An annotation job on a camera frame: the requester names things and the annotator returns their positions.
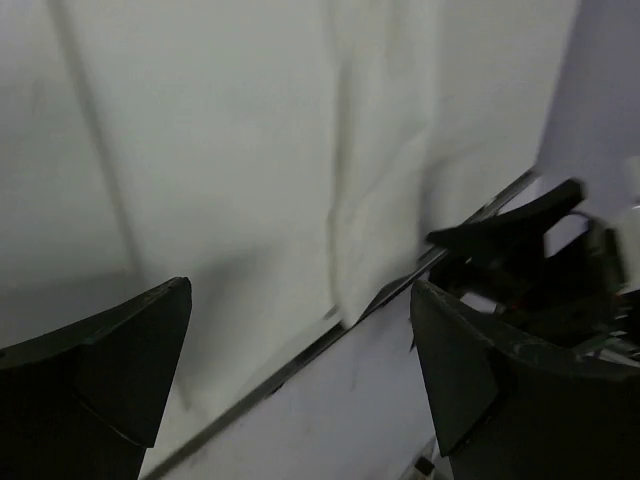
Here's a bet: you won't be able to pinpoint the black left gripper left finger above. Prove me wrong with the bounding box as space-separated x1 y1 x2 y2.
1 277 192 479

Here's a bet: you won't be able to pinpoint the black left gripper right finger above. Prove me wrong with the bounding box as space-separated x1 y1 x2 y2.
410 281 639 479

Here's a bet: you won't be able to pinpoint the white SpongeBob print t-shirt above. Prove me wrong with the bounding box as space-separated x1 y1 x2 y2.
0 0 581 331

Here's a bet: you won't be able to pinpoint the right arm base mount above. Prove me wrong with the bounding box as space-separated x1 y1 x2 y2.
427 179 639 361

